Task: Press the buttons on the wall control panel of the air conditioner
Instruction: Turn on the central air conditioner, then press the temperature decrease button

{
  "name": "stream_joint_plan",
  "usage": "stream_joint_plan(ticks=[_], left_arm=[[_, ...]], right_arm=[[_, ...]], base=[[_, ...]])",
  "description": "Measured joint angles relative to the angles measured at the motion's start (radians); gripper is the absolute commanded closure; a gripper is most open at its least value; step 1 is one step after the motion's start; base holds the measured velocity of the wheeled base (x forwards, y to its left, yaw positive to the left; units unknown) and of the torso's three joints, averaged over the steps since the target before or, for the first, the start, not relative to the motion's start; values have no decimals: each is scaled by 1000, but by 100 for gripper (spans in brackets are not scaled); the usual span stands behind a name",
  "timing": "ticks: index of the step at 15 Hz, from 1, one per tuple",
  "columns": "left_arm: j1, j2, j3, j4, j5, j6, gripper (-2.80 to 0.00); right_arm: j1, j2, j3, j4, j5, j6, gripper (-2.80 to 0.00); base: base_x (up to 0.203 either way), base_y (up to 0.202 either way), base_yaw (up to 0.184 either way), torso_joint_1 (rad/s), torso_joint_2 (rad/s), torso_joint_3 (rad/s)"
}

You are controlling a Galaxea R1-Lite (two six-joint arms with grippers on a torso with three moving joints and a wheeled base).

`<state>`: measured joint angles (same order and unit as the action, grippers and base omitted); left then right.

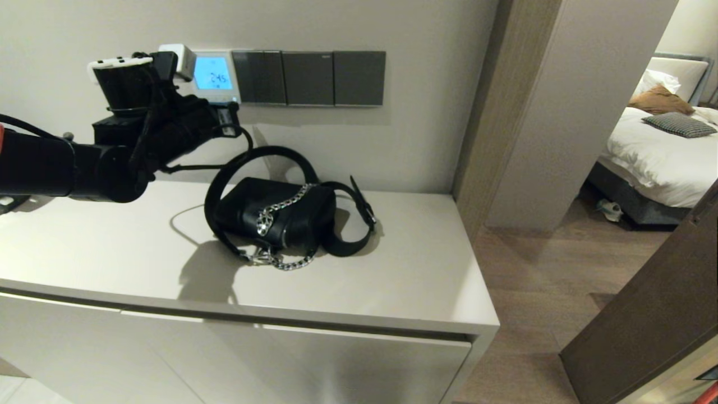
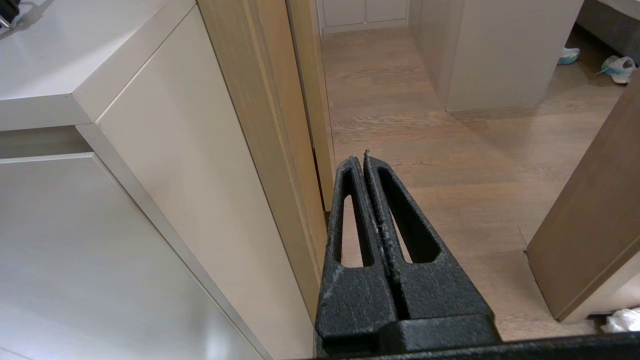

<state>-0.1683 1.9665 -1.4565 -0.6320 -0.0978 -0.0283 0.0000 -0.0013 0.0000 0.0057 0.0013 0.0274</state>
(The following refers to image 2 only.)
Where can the white cabinet door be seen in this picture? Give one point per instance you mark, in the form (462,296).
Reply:
(75,260)

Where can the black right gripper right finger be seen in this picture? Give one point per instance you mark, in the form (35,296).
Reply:
(435,295)

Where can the white crumpled cloth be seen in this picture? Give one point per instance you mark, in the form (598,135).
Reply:
(622,321)

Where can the bed with white duvet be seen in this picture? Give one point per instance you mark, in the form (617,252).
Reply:
(610,27)

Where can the dark brown wooden door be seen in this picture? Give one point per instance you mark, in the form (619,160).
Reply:
(590,225)

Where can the white sneaker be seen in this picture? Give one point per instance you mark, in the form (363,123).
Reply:
(569,55)
(620,69)

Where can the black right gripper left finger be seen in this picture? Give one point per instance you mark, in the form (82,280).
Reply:
(355,300)

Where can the wooden door frame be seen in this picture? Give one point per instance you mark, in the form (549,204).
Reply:
(270,125)

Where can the white sideboard cabinet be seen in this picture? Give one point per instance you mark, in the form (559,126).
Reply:
(200,175)

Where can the white wardrobe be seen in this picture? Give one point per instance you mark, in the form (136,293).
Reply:
(365,12)

